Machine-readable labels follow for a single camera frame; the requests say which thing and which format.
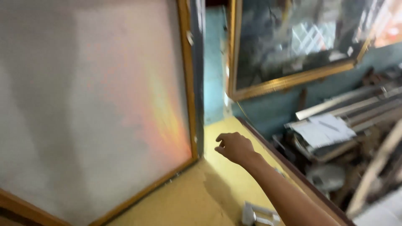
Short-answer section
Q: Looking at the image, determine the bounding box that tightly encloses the white paper sheet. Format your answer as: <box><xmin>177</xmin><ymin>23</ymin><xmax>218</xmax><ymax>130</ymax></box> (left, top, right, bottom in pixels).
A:
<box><xmin>288</xmin><ymin>114</ymin><xmax>357</xmax><ymax>149</ymax></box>

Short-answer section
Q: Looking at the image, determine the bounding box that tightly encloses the gold framed dark painting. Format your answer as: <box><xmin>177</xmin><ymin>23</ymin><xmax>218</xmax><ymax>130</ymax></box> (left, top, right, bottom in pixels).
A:
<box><xmin>227</xmin><ymin>0</ymin><xmax>382</xmax><ymax>101</ymax></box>

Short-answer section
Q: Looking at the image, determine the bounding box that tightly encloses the person's right hand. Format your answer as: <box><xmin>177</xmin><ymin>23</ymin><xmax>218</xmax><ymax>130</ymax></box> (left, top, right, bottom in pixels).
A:
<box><xmin>214</xmin><ymin>132</ymin><xmax>256</xmax><ymax>164</ymax></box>

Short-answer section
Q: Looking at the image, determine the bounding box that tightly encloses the gold framed orange picture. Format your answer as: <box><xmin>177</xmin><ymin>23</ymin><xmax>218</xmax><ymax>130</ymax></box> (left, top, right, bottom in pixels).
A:
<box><xmin>366</xmin><ymin>0</ymin><xmax>402</xmax><ymax>49</ymax></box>

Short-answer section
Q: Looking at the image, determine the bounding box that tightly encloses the light wooden stick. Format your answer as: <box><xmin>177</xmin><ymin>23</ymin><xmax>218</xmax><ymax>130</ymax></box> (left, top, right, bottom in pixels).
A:
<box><xmin>346</xmin><ymin>120</ymin><xmax>402</xmax><ymax>218</ymax></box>

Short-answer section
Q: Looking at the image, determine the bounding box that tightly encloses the heap of wooden frame mouldings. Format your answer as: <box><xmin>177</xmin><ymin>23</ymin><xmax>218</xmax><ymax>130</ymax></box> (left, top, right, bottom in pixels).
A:
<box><xmin>272</xmin><ymin>67</ymin><xmax>402</xmax><ymax>208</ymax></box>

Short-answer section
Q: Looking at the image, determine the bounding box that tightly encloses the large wooden framed white board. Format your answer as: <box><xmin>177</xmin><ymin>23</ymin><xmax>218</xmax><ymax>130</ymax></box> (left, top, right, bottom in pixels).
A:
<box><xmin>0</xmin><ymin>0</ymin><xmax>205</xmax><ymax>226</ymax></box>

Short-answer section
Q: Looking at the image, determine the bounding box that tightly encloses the white plastic tool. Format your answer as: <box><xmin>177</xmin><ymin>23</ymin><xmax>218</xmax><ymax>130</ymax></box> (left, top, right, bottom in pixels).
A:
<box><xmin>241</xmin><ymin>202</ymin><xmax>281</xmax><ymax>226</ymax></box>

